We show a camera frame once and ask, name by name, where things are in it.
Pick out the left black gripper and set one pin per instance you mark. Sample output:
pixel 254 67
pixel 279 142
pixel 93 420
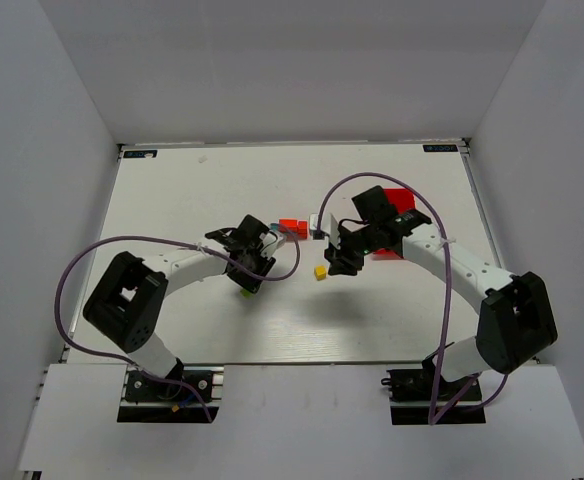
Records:
pixel 251 270

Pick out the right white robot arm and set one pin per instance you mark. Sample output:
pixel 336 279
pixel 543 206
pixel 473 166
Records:
pixel 515 318

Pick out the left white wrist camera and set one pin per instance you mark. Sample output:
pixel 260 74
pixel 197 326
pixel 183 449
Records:
pixel 272 241

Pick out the small red cube block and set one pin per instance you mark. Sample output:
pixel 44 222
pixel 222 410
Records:
pixel 302 226

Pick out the right table logo sticker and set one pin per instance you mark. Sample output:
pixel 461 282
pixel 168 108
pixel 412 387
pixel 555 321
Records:
pixel 439 148

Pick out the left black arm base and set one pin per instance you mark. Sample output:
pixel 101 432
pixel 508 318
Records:
pixel 148 401

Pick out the red arch wood block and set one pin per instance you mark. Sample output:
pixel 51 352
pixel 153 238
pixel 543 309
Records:
pixel 300 234

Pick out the left table logo sticker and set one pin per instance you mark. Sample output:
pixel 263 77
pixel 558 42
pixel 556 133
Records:
pixel 140 154

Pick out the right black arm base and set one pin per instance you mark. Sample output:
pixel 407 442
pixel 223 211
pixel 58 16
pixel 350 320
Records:
pixel 410 394

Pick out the yellow cube wood block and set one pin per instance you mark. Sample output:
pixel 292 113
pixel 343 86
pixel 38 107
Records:
pixel 320 272

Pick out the table logo sticker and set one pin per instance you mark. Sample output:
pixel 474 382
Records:
pixel 439 148
pixel 140 154

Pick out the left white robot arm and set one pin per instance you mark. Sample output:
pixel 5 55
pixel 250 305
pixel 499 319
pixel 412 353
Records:
pixel 126 303

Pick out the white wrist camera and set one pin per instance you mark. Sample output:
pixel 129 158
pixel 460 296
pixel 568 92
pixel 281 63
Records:
pixel 272 241
pixel 324 228

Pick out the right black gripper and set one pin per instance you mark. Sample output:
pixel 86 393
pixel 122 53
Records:
pixel 344 253

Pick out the red plastic bin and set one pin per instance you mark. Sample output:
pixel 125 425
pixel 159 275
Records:
pixel 403 200

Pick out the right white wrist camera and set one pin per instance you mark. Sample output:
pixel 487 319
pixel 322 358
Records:
pixel 324 228

